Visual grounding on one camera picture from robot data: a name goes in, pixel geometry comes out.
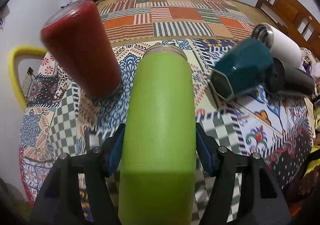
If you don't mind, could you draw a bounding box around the wooden headboard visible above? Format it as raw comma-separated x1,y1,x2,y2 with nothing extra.
255,0,320,59

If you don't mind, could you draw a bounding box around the teal faceted cup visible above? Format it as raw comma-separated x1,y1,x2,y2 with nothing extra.
209,38,274,101

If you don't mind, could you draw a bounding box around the black tumbler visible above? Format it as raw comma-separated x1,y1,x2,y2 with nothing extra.
263,58,315,96

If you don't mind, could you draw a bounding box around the white steel bottle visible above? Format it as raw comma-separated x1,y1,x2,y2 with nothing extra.
251,23,302,68

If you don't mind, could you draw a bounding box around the patchwork patterned bedspread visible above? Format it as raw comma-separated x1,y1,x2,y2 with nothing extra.
20,0,319,224

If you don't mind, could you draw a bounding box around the red tumbler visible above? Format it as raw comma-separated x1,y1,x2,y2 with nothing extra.
40,0,121,98

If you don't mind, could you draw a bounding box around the green bottle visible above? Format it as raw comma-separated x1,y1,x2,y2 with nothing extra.
118,44,196,224

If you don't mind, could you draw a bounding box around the yellow foam tube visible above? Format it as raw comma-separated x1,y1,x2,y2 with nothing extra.
8,46,47,111

